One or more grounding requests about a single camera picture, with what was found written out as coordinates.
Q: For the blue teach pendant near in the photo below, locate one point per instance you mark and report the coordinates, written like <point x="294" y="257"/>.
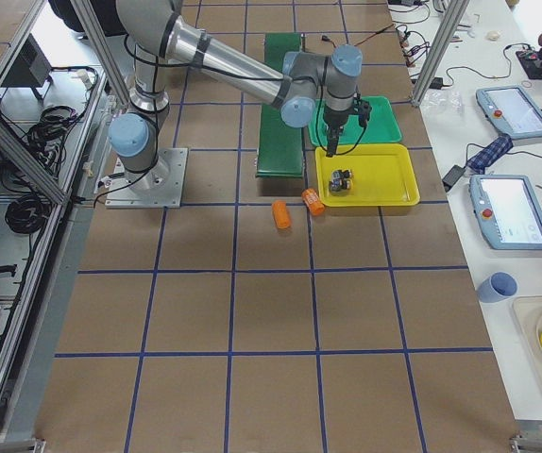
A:
<point x="507" y="211"/>

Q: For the blue plastic cup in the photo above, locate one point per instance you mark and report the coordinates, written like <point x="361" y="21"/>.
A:
<point x="497" y="287"/>

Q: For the plain orange cylinder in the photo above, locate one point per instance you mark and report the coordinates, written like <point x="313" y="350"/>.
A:
<point x="281" y="214"/>

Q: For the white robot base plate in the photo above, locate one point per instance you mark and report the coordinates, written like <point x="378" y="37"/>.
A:
<point x="161" y="187"/>

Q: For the green plastic tray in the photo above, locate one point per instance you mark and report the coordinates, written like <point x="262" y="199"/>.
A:
<point x="382" y="126"/>

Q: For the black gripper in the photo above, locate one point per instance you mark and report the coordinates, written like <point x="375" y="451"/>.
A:
<point x="334" y="119"/>

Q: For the yellow push button one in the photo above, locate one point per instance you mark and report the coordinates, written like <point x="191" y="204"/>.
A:
<point x="341" y="174"/>

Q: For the blue teach pendant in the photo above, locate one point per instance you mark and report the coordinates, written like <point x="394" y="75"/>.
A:
<point x="507" y="211"/>
<point x="511" y="111"/>

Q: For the aluminium frame post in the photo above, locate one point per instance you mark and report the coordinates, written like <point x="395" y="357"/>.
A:
<point x="451" y="18"/>

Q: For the orange cylinder labelled 4680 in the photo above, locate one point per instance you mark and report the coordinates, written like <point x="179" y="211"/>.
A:
<point x="313" y="202"/>

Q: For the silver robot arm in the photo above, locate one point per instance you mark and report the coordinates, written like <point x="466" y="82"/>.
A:
<point x="158" y="28"/>

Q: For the blue teach pendant far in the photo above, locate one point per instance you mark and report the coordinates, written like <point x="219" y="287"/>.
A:
<point x="511" y="111"/>

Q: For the yellow plastic tray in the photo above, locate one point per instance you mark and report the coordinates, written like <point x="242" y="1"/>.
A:
<point x="383" y="176"/>

